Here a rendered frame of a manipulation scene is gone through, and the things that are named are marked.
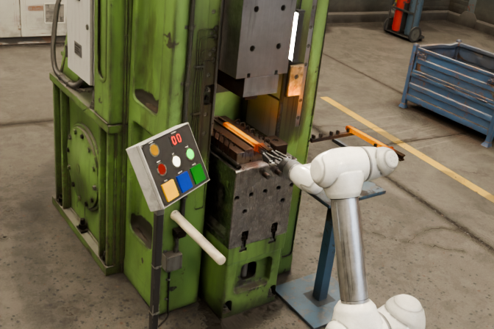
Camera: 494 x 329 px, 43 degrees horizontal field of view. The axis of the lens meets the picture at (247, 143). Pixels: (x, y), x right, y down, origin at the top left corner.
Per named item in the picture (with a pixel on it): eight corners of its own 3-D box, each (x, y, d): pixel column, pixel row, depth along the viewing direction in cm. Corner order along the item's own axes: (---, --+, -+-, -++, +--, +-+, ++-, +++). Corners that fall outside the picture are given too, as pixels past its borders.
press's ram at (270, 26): (301, 71, 307) (312, -11, 291) (235, 79, 286) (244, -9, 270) (252, 48, 338) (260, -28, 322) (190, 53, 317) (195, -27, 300)
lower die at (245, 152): (268, 158, 318) (270, 143, 314) (235, 165, 307) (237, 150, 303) (224, 128, 349) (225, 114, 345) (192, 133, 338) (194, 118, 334)
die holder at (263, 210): (287, 232, 340) (298, 158, 321) (228, 250, 319) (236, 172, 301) (231, 187, 380) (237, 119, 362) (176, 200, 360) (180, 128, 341)
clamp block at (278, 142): (287, 154, 325) (288, 143, 322) (273, 157, 320) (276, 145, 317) (273, 145, 333) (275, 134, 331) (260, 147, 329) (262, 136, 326)
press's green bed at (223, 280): (276, 302, 359) (286, 232, 340) (220, 322, 338) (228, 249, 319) (224, 252, 399) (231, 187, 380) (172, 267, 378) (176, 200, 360)
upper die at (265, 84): (276, 92, 303) (278, 74, 300) (242, 97, 293) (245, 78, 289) (229, 67, 334) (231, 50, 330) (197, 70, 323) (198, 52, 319)
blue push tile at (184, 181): (193, 186, 269) (186, 170, 268) (183, 193, 263) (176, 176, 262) (190, 187, 270) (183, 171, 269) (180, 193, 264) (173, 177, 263)
